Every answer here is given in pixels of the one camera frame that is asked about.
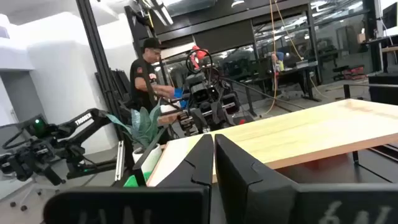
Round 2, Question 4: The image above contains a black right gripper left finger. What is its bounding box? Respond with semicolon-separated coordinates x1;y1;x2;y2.
157;133;215;187

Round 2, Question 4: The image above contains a black desk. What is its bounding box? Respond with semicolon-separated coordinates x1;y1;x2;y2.
278;60;323;102

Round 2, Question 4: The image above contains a potted plant white pot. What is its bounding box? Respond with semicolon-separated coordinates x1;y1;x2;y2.
105;99;164;175

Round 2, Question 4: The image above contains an orange hanging cable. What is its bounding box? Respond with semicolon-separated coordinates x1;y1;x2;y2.
266;0;279;114

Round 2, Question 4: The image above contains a black aluminium station frame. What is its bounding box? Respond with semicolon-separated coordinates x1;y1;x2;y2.
76;0;137;187

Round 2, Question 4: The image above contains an office chair base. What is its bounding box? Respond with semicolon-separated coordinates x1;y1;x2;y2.
8;179;63;213

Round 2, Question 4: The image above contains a green plastic basket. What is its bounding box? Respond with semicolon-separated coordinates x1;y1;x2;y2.
123;170;153;188

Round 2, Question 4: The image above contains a black monitor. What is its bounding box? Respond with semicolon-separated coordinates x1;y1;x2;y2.
381;2;398;29

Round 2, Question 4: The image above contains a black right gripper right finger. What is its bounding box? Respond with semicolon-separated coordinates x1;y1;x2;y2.
214;133;299;224

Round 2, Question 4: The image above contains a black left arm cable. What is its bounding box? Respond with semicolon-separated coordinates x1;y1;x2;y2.
185;49;215;75

